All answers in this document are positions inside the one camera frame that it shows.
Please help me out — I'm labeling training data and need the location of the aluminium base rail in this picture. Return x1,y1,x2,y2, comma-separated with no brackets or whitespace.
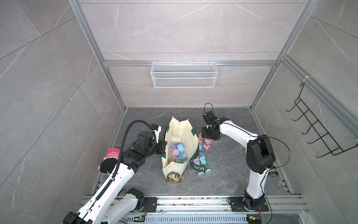
119,195,315,224

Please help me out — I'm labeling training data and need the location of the teal hourglass pile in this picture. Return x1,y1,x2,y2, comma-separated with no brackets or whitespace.
199,156,207,165

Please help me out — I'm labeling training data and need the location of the teal green hourglass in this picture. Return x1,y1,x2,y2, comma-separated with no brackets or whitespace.
176,152,188,164

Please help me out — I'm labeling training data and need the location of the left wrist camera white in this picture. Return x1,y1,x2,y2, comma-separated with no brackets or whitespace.
151,124,162,143

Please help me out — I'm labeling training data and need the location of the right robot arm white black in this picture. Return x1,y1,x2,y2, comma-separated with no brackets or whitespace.
202,111,276,211

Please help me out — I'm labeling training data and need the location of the cream canvas tote bag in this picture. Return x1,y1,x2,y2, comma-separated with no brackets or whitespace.
161,118,212,183

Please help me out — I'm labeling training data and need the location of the pink hourglass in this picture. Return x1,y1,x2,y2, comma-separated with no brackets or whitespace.
169,148,176,162

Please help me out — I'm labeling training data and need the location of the black wire hook rack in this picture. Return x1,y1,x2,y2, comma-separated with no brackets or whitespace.
286,82,358,158

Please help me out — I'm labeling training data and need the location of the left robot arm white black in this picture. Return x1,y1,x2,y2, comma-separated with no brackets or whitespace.
63,119,167,224

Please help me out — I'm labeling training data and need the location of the blue hourglass pile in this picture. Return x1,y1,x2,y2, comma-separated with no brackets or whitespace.
176,142,184,152

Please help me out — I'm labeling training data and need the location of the white wire mesh basket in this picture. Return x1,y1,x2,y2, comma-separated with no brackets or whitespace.
151,62,218,88

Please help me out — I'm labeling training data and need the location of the purple hourglass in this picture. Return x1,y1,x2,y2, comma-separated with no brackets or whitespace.
169,141,180,156

